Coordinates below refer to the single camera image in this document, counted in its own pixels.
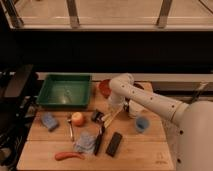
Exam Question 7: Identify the green plastic tray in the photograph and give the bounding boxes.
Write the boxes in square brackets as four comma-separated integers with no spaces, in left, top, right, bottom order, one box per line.
[37,74,92,108]

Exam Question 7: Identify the orange bowl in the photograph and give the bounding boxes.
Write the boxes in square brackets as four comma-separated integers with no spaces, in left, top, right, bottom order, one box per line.
[98,79,111,98]

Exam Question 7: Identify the blue plastic cup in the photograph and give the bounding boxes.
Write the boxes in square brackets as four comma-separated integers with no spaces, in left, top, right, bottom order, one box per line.
[135,116,149,133]

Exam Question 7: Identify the red sausage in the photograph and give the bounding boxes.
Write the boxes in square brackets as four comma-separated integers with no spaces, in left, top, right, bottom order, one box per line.
[55,152,85,161]

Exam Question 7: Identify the wooden cutting board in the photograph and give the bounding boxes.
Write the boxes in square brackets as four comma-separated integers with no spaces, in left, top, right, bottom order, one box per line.
[16,81,175,171]

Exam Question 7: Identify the black equipment stand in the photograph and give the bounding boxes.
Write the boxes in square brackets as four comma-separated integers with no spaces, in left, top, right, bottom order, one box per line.
[0,64,38,170]

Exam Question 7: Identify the crumpled blue cloth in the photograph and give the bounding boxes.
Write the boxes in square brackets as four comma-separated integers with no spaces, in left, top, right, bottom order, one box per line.
[73,132,96,154]

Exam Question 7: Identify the blue sponge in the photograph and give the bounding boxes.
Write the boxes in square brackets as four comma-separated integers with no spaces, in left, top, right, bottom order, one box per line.
[41,112,59,131]

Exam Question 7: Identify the dark red bowl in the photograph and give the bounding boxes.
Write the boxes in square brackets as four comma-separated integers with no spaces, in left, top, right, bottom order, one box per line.
[133,83,144,90]

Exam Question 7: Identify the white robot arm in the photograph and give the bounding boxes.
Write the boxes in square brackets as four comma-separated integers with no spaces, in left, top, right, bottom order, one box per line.
[109,73,213,171]

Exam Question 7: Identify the black rectangular block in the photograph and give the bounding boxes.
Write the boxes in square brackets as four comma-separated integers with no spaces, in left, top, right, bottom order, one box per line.
[106,132,122,157]

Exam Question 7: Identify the white paper cup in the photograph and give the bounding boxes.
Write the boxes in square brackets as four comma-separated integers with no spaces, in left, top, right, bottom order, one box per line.
[129,100,144,118]

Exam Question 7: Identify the metal spoon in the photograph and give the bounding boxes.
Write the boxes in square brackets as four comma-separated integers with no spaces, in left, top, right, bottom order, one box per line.
[67,116,75,142]

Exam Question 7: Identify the black handled brush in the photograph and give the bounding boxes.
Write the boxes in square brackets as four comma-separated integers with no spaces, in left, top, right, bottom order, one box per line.
[91,110,105,155]

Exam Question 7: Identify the pale yellow banana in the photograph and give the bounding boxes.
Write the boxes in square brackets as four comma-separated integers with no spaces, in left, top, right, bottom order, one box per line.
[102,109,121,128]

